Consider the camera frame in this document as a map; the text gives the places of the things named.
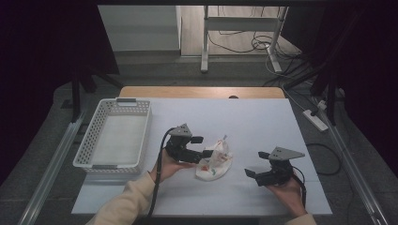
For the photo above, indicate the person's left hand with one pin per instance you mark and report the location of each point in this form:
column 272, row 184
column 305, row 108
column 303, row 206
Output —
column 167, row 168

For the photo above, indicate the aluminium floor rail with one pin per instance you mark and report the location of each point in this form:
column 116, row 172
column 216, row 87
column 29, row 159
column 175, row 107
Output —
column 359, row 184
column 47, row 181

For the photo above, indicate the white fruit print baby pants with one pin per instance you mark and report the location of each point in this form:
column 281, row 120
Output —
column 216, row 170

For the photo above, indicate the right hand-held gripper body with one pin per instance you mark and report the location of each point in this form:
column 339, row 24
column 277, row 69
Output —
column 277, row 173

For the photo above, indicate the black metal stand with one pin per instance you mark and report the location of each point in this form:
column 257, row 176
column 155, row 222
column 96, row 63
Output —
column 75, row 100
column 331, row 103

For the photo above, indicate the white power strip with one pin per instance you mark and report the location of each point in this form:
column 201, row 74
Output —
column 315, row 120

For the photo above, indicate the person's right hand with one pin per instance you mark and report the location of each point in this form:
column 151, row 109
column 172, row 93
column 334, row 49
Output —
column 289, row 197

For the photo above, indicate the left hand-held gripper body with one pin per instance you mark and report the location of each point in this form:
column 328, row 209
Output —
column 181, row 150

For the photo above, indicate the white metal desk frame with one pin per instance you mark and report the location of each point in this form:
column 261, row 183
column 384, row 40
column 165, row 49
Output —
column 205, row 47

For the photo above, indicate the white power plug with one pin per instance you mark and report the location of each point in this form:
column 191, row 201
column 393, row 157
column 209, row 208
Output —
column 322, row 104

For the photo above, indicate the white perforated plastic basket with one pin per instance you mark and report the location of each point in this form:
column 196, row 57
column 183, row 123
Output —
column 119, row 140

